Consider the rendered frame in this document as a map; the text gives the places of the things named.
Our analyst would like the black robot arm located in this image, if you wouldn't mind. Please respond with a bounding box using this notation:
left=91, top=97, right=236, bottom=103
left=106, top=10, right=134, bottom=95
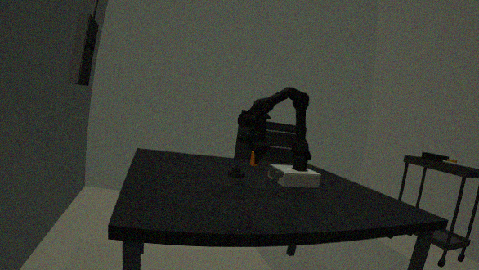
left=237, top=87, right=311, bottom=172

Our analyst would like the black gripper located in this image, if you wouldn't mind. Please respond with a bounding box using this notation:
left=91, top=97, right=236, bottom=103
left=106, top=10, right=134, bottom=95
left=246, top=128, right=270, bottom=164

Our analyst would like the orange knob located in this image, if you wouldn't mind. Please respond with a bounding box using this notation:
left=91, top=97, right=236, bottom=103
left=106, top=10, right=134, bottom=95
left=250, top=151, right=259, bottom=166

